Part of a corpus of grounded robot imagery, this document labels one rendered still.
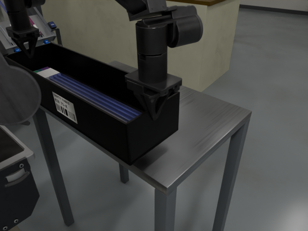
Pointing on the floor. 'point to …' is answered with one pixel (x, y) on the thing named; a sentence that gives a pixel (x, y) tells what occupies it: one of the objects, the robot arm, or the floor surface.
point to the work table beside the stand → (169, 153)
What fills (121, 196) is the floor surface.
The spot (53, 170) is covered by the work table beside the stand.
